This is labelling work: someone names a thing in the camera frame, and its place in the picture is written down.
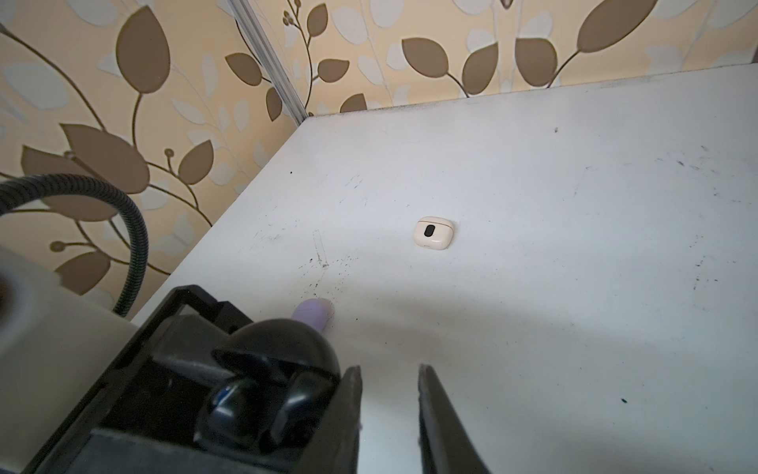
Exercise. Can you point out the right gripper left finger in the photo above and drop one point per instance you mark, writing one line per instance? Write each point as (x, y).
(335, 446)

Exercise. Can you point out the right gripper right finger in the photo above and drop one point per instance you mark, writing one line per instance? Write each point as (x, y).
(445, 446)

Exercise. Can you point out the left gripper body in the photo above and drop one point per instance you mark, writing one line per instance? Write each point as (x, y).
(139, 416)

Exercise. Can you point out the black round charging case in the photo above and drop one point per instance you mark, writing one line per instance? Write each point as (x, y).
(284, 375)

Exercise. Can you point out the purple round charging case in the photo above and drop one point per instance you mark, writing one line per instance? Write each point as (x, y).
(314, 312)

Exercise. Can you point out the cream earbud charging case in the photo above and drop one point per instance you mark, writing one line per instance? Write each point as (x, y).
(434, 233)

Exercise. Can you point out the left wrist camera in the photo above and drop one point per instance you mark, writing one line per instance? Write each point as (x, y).
(55, 344)

